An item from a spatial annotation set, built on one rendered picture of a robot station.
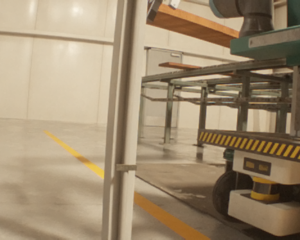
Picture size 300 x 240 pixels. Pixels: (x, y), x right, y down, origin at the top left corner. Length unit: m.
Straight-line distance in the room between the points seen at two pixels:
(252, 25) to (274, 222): 0.72
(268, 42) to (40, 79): 8.20
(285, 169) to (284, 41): 0.42
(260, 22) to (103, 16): 8.50
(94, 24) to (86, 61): 1.00
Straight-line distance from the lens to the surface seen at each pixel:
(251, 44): 1.33
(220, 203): 1.32
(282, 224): 1.05
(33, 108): 9.18
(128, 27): 0.87
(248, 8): 1.42
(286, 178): 1.02
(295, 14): 1.42
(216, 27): 2.14
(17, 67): 9.18
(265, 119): 11.81
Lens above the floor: 0.38
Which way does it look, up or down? 2 degrees down
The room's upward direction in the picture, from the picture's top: 4 degrees clockwise
